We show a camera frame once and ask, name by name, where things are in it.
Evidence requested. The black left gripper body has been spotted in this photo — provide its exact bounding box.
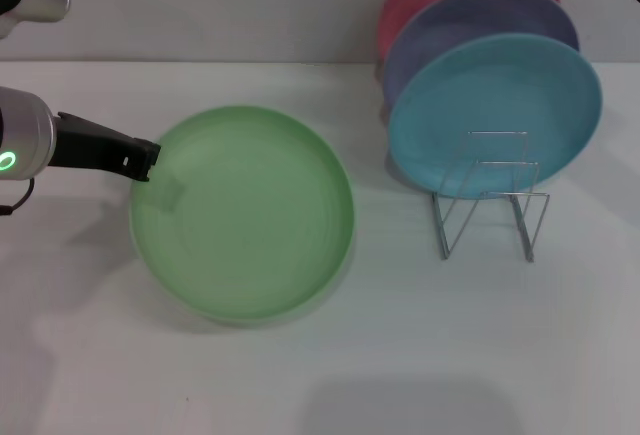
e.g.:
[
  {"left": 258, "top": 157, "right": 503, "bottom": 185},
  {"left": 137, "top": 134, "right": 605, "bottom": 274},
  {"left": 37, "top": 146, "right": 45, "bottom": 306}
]
[{"left": 47, "top": 111, "right": 139, "bottom": 180}]

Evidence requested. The green plastic plate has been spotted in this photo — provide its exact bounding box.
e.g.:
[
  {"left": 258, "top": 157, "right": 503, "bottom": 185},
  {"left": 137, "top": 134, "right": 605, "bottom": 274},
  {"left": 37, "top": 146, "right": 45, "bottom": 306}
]
[{"left": 128, "top": 104, "right": 358, "bottom": 329}]

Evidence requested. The purple plastic plate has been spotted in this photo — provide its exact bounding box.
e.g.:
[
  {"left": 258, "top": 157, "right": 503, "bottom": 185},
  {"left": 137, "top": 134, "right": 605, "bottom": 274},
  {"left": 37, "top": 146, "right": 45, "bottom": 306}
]
[{"left": 383, "top": 0, "right": 582, "bottom": 112}]

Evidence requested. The light blue plastic plate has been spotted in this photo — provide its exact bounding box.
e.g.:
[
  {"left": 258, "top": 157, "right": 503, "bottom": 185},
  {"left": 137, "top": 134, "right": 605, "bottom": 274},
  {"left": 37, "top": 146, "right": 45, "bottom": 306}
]
[{"left": 387, "top": 32, "right": 604, "bottom": 201}]

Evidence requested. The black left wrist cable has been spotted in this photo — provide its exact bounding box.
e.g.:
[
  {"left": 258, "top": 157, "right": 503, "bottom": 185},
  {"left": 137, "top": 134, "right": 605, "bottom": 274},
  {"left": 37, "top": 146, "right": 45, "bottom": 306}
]
[{"left": 0, "top": 176, "right": 37, "bottom": 217}]

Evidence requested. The metal wire plate rack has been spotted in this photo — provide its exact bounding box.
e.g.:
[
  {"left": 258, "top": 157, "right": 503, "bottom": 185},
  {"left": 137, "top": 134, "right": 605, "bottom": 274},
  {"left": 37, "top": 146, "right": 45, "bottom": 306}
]
[{"left": 430, "top": 129, "right": 552, "bottom": 263}]

